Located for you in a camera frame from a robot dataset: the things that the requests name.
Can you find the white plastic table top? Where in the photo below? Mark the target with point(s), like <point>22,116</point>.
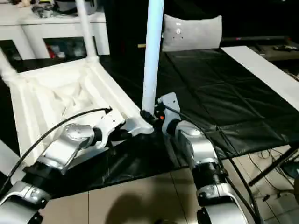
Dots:
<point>70,93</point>

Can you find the black round helmet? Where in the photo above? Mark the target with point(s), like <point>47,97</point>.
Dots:
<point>70,5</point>

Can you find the black crumpled bundle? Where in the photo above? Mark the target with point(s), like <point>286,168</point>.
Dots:
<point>42,11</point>

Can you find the white plastic table leg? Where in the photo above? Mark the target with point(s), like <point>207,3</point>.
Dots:
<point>153,58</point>
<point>8,67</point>
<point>9,156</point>
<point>86,30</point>

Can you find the black cabinet with gold label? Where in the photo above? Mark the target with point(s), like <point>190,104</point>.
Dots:
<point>126,28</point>

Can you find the black floor stand bar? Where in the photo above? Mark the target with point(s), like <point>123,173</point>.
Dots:
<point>273,165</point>

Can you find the small pink plush toy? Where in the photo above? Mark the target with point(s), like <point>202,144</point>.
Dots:
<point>25,2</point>

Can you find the white sideboard cabinet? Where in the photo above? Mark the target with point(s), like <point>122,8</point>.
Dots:
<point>23,30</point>

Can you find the black work mat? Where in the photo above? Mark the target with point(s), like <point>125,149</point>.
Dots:
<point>222,93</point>

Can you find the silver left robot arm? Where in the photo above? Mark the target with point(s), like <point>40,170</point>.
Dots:
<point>63,149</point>

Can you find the black remote control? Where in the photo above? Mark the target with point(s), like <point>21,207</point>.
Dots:
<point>286,47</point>

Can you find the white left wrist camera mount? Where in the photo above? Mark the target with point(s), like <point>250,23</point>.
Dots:
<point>109,123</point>

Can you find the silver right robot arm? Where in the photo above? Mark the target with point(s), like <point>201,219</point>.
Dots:
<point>201,149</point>

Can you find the grey cushion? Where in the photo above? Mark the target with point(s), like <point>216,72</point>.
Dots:
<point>191,32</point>

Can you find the red packet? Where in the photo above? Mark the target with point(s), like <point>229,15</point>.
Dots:
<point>49,50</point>

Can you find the small white jar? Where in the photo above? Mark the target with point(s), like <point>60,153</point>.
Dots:
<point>61,54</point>

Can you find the white flat board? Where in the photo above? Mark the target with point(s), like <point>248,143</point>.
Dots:
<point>266,67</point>

